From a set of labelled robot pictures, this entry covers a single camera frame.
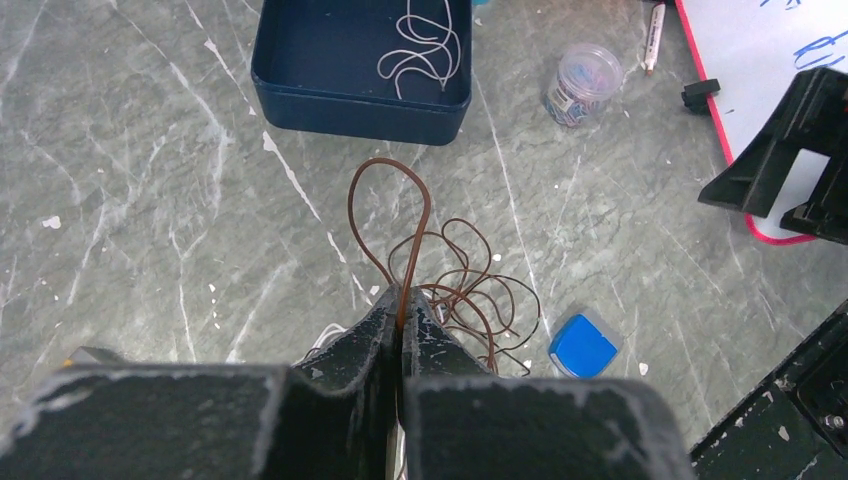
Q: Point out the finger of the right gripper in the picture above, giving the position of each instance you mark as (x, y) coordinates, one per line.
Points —
(824, 214)
(811, 115)

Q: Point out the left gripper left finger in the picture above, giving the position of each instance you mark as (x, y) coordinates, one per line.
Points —
(327, 417)

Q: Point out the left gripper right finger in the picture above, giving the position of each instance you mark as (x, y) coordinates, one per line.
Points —
(462, 421)

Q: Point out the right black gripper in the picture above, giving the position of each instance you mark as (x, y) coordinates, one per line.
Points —
(793, 424)

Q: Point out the pink framed whiteboard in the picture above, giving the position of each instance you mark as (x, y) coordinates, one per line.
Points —
(754, 49)

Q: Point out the blue grey block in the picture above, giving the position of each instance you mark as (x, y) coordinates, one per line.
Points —
(585, 345)

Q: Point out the clear paperclip jar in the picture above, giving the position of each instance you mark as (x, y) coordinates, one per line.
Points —
(586, 79)

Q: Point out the yellow grey block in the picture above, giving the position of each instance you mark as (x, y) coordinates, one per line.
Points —
(87, 355)

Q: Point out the navy blue box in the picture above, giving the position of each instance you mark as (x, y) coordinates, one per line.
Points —
(384, 70)

